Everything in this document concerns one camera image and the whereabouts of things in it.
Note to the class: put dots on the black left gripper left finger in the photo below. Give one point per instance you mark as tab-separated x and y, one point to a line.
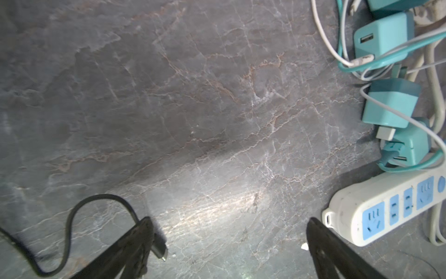
127	257

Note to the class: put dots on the white blue power strip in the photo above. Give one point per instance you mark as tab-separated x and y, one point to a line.
363	212

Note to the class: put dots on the teal charger plug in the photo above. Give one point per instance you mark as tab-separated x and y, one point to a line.
399	94
383	35
417	144

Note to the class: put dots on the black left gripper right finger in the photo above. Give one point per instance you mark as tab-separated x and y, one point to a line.
332	257

